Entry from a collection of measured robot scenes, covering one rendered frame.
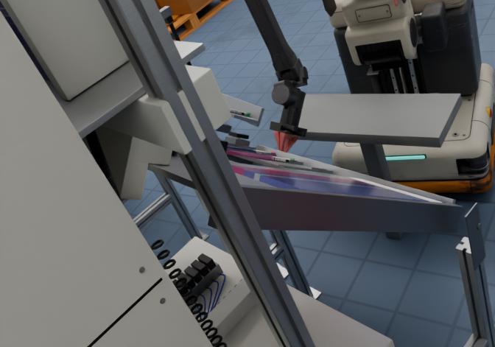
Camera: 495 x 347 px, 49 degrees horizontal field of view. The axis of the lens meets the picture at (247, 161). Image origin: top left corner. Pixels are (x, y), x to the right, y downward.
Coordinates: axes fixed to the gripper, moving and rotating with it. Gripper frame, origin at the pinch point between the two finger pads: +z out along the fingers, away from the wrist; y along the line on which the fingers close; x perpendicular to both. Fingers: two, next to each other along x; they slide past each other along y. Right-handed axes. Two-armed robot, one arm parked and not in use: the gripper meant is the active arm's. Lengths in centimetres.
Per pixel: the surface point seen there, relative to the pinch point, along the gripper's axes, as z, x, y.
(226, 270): 32.7, -21.3, 9.5
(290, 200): 2, -59, 60
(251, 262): 10, -68, 64
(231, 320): 39, -31, 25
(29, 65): -10, -101, 60
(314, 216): 4, -52, 60
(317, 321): 33, -21, 42
